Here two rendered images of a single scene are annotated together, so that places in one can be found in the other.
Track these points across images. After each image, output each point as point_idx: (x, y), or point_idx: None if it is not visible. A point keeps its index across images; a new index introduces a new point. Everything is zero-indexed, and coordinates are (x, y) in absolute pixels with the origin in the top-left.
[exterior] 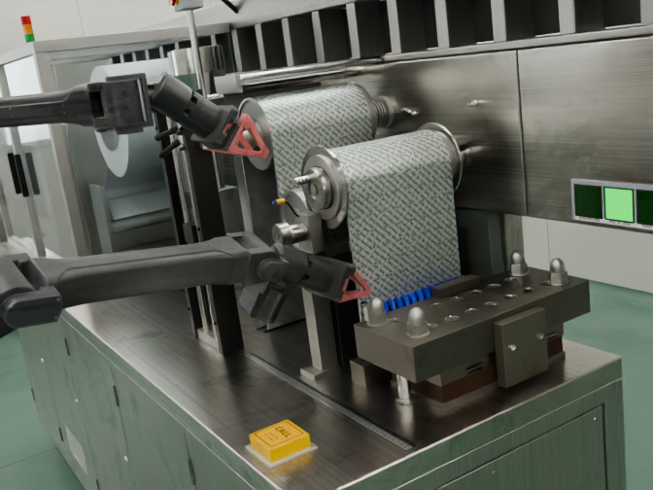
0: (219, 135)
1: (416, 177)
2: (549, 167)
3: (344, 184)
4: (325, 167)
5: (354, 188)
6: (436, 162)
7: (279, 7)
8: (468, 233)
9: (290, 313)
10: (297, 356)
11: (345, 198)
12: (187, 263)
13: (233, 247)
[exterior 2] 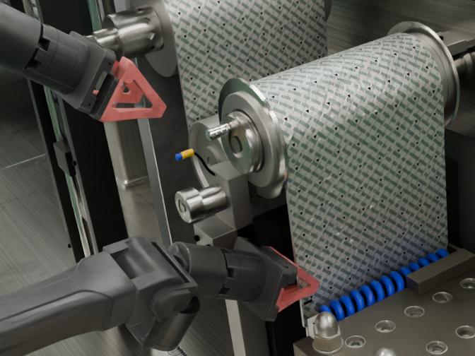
0: (85, 99)
1: (390, 119)
2: None
3: (282, 149)
4: (253, 116)
5: (297, 150)
6: (422, 94)
7: None
8: (460, 167)
9: None
10: (215, 333)
11: (283, 168)
12: (38, 324)
13: (112, 278)
